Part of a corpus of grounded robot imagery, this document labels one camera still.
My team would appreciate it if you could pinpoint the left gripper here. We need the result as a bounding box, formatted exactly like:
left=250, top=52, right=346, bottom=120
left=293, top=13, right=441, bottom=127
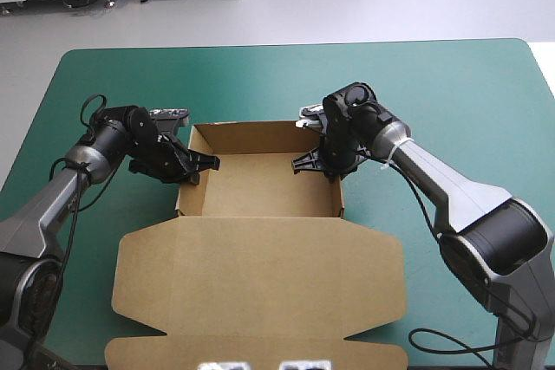
left=127, top=133, right=221, bottom=186

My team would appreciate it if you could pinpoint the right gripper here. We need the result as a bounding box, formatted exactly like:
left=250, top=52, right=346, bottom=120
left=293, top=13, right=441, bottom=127
left=291, top=134, right=370, bottom=181

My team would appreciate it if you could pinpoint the brown cardboard box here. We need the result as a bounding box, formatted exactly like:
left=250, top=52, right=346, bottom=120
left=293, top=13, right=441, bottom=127
left=103, top=120, right=409, bottom=370

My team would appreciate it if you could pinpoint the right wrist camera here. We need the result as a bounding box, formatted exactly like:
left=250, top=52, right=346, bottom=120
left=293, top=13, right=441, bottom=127
left=295, top=103, right=327, bottom=132

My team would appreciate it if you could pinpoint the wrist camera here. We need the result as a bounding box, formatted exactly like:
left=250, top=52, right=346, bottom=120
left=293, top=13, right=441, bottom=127
left=295, top=103, right=327, bottom=132
left=148, top=107, right=191, bottom=127

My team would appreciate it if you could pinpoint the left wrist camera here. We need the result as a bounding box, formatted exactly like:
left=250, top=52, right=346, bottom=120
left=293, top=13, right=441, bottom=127
left=148, top=107, right=191, bottom=127

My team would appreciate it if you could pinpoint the black cable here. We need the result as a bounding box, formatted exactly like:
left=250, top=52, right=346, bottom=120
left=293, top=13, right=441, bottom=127
left=387, top=157, right=537, bottom=367
left=48, top=93, right=121, bottom=269

